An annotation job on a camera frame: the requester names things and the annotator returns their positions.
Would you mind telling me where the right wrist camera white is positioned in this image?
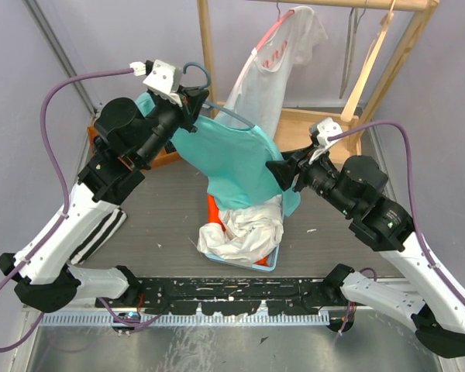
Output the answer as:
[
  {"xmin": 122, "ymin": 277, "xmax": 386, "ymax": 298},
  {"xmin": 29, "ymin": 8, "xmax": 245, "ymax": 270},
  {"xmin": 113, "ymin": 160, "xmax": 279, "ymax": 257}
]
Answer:
[{"xmin": 308, "ymin": 117, "xmax": 343, "ymax": 165}]

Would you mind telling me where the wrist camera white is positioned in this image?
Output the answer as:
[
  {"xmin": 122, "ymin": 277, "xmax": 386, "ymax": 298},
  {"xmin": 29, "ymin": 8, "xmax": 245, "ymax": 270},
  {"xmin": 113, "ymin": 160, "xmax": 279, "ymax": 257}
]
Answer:
[
  {"xmin": 143, "ymin": 60, "xmax": 183, "ymax": 107},
  {"xmin": 308, "ymin": 117, "xmax": 343, "ymax": 165}
]

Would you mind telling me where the white t shirt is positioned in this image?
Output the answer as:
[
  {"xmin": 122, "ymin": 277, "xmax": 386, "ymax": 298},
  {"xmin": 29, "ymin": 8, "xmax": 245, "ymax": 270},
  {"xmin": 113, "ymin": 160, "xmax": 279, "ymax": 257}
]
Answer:
[{"xmin": 197, "ymin": 195, "xmax": 284, "ymax": 263}]

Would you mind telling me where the grey blue hanger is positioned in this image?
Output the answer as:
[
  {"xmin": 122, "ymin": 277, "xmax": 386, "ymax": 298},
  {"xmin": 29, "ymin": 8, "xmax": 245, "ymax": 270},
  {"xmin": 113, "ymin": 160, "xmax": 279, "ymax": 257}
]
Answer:
[{"xmin": 183, "ymin": 62, "xmax": 257, "ymax": 129}]

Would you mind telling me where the aluminium frame rail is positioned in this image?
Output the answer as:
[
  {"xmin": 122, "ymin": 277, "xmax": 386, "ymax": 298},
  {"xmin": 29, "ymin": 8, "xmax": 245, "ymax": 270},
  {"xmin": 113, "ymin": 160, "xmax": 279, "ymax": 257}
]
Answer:
[{"xmin": 22, "ymin": 277, "xmax": 445, "ymax": 327}]

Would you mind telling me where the grey metal hanger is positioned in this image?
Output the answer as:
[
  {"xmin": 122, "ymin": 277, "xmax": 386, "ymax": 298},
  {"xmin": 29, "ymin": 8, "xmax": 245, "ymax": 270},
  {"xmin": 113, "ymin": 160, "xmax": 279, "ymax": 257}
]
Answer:
[{"xmin": 339, "ymin": 8, "xmax": 367, "ymax": 99}]

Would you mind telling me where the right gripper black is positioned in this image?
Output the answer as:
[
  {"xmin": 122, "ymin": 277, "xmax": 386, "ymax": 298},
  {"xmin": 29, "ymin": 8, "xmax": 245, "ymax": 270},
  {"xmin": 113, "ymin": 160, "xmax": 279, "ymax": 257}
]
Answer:
[{"xmin": 265, "ymin": 141, "xmax": 357, "ymax": 216}]

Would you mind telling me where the pink hanger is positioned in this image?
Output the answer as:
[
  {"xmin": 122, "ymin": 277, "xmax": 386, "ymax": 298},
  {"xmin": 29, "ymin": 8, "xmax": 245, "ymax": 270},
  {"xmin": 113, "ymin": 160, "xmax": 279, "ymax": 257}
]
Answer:
[{"xmin": 252, "ymin": 3, "xmax": 295, "ymax": 55}]

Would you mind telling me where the black white striped cloth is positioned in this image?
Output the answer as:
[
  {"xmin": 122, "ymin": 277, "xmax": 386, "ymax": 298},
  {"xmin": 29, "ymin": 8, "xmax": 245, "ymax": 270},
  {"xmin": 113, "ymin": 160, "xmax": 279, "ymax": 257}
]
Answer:
[{"xmin": 69, "ymin": 207, "xmax": 127, "ymax": 265}]

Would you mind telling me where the orange t shirt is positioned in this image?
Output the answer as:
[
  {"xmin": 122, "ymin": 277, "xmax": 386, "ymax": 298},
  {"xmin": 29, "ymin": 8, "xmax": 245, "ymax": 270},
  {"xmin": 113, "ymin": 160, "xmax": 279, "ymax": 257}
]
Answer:
[{"xmin": 207, "ymin": 195, "xmax": 273, "ymax": 267}]

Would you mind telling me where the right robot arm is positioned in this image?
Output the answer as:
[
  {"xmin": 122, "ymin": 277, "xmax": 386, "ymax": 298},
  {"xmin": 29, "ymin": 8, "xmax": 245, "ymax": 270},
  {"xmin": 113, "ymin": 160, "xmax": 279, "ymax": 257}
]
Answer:
[{"xmin": 266, "ymin": 147, "xmax": 465, "ymax": 358}]

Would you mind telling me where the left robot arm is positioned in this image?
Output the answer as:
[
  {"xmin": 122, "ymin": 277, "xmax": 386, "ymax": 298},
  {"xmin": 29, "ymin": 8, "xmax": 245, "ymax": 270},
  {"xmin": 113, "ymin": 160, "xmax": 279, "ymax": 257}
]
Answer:
[{"xmin": 0, "ymin": 86, "xmax": 208, "ymax": 313}]

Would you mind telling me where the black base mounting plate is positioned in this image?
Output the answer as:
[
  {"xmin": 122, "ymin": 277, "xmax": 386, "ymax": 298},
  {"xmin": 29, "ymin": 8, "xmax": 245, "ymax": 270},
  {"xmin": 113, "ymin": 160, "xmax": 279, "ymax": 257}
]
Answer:
[{"xmin": 106, "ymin": 277, "xmax": 348, "ymax": 316}]

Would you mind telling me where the wooden compartment tray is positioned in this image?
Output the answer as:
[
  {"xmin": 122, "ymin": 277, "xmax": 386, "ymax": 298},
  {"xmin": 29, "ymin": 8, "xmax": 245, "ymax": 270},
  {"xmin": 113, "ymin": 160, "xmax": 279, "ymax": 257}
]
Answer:
[{"xmin": 87, "ymin": 124, "xmax": 181, "ymax": 169}]

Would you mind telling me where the wooden clothes rack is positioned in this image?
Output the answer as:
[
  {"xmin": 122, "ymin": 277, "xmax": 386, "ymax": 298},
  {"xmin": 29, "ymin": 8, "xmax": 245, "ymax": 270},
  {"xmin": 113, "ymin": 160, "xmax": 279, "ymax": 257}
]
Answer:
[{"xmin": 196, "ymin": 0, "xmax": 439, "ymax": 165}]

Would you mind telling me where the beige wooden hanger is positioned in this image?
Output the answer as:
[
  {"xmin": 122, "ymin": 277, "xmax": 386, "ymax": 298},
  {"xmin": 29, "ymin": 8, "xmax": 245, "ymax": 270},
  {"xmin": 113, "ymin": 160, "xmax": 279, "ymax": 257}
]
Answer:
[{"xmin": 340, "ymin": 0, "xmax": 396, "ymax": 122}]

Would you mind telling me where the teal t shirt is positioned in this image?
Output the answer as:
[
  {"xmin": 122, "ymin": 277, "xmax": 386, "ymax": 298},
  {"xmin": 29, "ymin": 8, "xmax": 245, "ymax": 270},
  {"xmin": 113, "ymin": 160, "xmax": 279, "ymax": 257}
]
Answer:
[{"xmin": 133, "ymin": 91, "xmax": 301, "ymax": 217}]

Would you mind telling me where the light blue plastic basket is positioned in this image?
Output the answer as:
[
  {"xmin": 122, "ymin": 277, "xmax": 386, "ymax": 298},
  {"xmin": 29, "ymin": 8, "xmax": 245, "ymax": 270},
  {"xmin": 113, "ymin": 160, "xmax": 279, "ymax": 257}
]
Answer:
[{"xmin": 205, "ymin": 246, "xmax": 280, "ymax": 272}]

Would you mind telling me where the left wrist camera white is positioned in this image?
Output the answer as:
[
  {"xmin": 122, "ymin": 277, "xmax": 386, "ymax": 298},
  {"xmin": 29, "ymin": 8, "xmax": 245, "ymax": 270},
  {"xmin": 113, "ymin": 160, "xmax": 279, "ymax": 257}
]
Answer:
[{"xmin": 143, "ymin": 60, "xmax": 183, "ymax": 107}]

